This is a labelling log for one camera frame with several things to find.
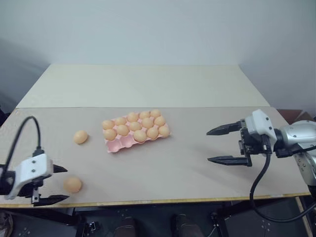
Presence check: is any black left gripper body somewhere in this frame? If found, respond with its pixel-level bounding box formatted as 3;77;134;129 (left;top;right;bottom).
24;172;54;205

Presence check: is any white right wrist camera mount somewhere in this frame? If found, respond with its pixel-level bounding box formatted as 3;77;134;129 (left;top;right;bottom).
244;109;277;142

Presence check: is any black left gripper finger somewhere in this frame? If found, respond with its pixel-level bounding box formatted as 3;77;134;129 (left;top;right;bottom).
33;194;71;207
51;163;69;174

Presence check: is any pink egg carton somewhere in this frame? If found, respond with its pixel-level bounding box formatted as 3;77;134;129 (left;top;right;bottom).
102;110;172;155

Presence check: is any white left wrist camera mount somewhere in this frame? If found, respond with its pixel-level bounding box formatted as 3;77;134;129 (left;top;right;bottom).
4;153;54;200

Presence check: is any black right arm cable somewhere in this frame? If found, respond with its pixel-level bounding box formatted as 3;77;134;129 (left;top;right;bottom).
249;142;316;222

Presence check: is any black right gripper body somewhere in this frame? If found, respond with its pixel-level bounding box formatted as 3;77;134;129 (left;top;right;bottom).
237;119;273;160

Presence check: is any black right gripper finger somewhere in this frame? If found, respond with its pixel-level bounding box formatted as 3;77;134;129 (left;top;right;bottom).
207;155;253;167
206;119;245;136

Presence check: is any wooden frame bar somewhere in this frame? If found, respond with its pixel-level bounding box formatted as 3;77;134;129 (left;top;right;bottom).
295;196;313;237

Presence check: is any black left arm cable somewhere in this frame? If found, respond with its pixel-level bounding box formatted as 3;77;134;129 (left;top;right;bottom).
0;115;47;173

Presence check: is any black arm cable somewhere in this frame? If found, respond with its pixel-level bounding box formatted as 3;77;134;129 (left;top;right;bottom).
249;142;316;222
0;115;47;173

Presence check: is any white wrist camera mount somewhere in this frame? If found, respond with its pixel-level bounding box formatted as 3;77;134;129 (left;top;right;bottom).
4;153;54;200
244;109;277;142

